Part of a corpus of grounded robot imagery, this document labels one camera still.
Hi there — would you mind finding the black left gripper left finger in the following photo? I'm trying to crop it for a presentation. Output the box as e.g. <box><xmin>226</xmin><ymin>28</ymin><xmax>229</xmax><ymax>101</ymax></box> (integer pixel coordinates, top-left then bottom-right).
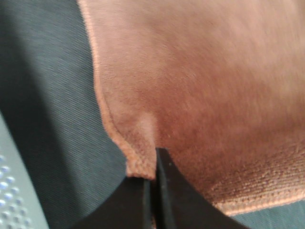
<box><xmin>69</xmin><ymin>177</ymin><xmax>153</xmax><ymax>229</ymax></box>

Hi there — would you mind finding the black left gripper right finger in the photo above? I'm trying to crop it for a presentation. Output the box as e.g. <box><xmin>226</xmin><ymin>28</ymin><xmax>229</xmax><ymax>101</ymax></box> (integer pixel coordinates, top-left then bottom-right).
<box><xmin>152</xmin><ymin>148</ymin><xmax>247</xmax><ymax>229</ymax></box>

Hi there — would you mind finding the brown microfibre towel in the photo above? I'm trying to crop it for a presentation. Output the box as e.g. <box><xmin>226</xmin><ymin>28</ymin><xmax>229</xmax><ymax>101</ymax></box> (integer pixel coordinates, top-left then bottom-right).
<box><xmin>78</xmin><ymin>0</ymin><xmax>305</xmax><ymax>215</ymax></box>

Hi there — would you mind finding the grey perforated laundry basket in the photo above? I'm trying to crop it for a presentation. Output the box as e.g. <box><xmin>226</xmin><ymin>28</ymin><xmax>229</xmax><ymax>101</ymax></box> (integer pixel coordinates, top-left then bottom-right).
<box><xmin>0</xmin><ymin>115</ymin><xmax>49</xmax><ymax>229</ymax></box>

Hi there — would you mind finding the black table cloth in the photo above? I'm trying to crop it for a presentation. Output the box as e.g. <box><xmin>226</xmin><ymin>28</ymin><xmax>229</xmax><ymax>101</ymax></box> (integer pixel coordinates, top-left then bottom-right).
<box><xmin>0</xmin><ymin>0</ymin><xmax>305</xmax><ymax>229</ymax></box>

